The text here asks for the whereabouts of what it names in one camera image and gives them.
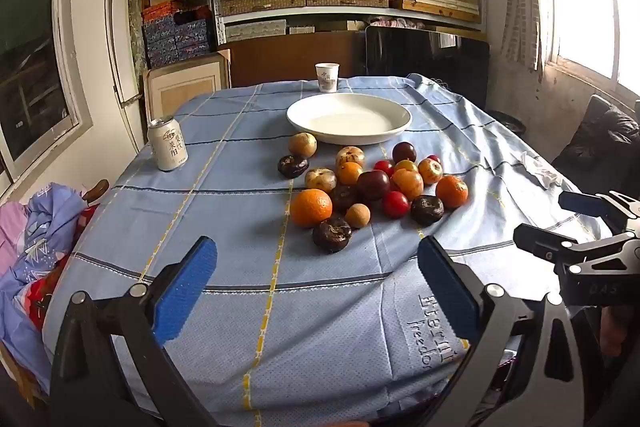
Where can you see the dark purple plum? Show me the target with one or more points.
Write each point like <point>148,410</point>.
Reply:
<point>404,152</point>

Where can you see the white beverage can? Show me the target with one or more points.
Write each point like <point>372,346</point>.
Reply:
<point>168,147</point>

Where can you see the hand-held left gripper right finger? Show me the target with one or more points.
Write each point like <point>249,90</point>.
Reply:
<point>445,292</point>

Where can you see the tan round fruit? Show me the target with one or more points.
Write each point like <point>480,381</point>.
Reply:
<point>350,154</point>
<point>303,144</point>
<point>320,180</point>

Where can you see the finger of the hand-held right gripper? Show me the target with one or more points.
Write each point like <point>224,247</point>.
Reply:
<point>540,241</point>
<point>580,203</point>

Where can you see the grey marble slab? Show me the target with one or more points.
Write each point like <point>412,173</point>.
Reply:
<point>136,32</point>

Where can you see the black round stool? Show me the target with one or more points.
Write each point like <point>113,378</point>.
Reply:
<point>506,122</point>

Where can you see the dark window with white frame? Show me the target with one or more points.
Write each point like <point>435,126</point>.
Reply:
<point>30,72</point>

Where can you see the yellow-orange round fruit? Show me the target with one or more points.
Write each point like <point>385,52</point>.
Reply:
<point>406,165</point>

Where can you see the large orange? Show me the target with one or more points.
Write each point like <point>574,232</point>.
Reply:
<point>311,207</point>

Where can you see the brown wooden board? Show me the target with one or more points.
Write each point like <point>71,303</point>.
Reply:
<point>280,62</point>

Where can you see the large dark brown mangosteen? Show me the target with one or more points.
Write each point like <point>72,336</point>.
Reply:
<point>332,234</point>

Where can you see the long white strip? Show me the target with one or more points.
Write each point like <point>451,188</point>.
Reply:
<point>111,42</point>

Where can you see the blue checked tablecloth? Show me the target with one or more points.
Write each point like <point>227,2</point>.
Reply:
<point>225,217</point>

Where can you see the small tan longan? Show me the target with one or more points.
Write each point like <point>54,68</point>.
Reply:
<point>357,215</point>

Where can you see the wooden picture frame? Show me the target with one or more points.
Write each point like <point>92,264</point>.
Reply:
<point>185,92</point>

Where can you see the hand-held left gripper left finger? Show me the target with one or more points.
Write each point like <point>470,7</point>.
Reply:
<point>187,287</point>

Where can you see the black glossy panel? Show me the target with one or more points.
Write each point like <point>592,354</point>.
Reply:
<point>425,62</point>

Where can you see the blue printed blanket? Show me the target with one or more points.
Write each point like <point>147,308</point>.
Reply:
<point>45,227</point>

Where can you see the dark red plum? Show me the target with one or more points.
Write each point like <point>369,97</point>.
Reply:
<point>373,185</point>

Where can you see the orange persimmon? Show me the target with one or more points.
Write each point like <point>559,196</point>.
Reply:
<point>407,183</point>

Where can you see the white paper cup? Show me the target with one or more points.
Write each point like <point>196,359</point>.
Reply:
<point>327,78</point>

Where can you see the white plate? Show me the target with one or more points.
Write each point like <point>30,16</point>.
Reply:
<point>350,119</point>

